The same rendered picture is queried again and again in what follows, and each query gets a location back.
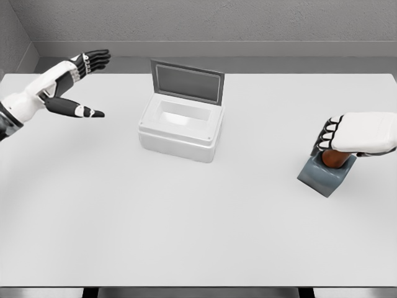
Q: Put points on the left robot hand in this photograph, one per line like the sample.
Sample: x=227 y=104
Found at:
x=52 y=79

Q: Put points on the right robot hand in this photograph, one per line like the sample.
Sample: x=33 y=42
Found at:
x=363 y=130

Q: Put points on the grey square stamp block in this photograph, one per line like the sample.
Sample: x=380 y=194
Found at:
x=321 y=181

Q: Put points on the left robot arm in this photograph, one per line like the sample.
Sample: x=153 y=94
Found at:
x=18 y=104

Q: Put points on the grey hinged box lid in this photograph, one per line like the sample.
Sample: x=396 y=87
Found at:
x=187 y=82

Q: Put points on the white open box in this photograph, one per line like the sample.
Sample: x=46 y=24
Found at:
x=183 y=136

